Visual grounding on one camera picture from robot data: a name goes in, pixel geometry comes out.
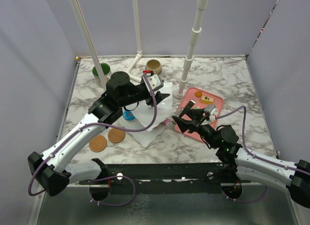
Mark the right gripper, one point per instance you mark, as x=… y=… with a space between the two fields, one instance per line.
x=196 y=119

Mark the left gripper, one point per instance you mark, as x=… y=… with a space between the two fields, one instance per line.
x=159 y=96

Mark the blue frosted donut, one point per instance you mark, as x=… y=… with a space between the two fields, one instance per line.
x=128 y=116

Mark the pink serving tray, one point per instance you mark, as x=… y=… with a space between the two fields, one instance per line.
x=190 y=95

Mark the pink cake slice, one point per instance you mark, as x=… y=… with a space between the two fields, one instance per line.
x=165 y=121

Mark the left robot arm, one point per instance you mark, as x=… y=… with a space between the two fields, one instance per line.
x=106 y=110

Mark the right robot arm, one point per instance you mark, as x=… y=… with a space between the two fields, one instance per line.
x=247 y=164

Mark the yellow sponge cake slice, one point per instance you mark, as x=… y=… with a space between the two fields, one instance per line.
x=207 y=100

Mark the orange cookie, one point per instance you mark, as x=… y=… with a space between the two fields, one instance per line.
x=198 y=94

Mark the beige ceramic cup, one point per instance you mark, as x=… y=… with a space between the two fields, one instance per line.
x=155 y=66

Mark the wooden coaster near stand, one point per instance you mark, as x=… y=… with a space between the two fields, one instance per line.
x=116 y=135

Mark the wooden coaster near edge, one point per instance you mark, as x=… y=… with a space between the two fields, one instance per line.
x=98 y=143

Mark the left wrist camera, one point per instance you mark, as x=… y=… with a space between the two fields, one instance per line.
x=155 y=81

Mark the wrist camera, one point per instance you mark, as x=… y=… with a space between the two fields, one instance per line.
x=155 y=81
x=210 y=113

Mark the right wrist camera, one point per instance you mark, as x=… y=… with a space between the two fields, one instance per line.
x=210 y=113

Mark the white pvc frame middle pole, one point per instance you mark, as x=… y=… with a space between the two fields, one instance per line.
x=138 y=42

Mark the white pvc frame pole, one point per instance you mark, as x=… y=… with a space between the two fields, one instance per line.
x=138 y=42
x=85 y=32
x=194 y=36

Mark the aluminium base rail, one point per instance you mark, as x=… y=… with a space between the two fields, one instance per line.
x=216 y=173

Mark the white pvc frame right pole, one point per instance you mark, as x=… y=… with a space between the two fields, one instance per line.
x=194 y=36

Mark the white pvc frame left pole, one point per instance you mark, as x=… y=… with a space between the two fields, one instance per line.
x=85 y=32

